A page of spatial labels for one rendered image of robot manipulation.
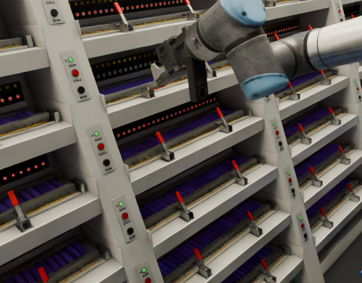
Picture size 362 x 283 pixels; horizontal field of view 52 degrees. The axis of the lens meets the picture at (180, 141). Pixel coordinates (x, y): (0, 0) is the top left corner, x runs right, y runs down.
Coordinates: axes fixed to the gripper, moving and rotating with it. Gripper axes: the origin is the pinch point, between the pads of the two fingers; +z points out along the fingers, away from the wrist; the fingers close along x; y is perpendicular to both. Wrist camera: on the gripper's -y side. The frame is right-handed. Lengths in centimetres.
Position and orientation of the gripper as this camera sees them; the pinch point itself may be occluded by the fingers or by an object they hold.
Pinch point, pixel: (160, 86)
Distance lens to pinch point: 102.9
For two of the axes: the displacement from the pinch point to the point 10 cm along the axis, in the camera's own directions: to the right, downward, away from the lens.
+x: -7.2, 3.2, -6.1
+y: -4.2, -9.1, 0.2
